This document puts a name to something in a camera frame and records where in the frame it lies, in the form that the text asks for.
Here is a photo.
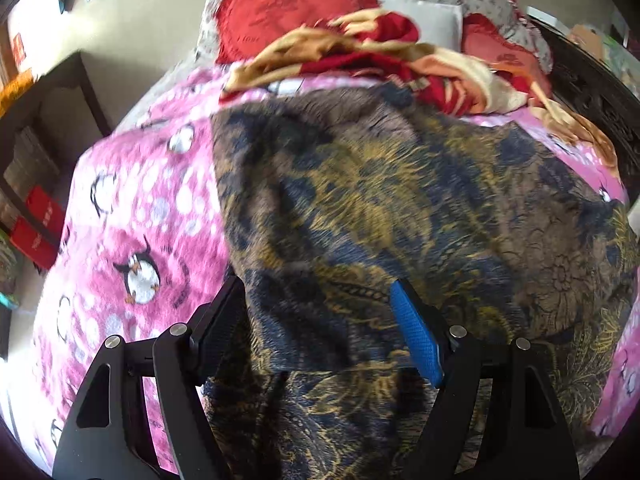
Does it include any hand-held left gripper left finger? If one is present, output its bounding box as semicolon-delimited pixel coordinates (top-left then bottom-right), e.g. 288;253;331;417
51;275;247;480

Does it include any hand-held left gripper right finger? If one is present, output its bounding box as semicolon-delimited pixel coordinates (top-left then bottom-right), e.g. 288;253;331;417
389;277;581;480

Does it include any brown navy floral garment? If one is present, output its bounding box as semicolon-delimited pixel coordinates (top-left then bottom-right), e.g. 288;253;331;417
202;82;640;480

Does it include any pink penguin blanket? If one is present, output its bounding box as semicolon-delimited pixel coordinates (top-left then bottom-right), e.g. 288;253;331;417
30;67;640;476

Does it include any red box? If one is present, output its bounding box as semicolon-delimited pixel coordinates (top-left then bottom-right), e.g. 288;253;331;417
10;217;58;268
25;185;68;241

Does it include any stack of books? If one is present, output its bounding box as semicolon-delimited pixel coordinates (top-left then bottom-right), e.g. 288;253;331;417
2;127;61;196

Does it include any dark wooden shelf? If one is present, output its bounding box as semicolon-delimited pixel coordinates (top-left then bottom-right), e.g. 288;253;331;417
0;52;113;273

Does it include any red cream floral blanket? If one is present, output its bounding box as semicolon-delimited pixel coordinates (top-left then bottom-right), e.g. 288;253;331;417
220;10;623;186

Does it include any red fringed cloth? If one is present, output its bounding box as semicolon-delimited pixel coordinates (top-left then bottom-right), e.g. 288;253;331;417
460;12;553;78
215;0;381;66

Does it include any dark wooden headboard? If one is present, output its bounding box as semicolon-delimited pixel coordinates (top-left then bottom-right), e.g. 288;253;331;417
525;7;640;201

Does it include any white pillow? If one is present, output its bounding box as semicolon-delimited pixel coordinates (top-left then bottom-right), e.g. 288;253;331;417
370;0;463;53

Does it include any bedside clutter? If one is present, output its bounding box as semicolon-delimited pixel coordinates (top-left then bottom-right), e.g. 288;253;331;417
567;20;640;81

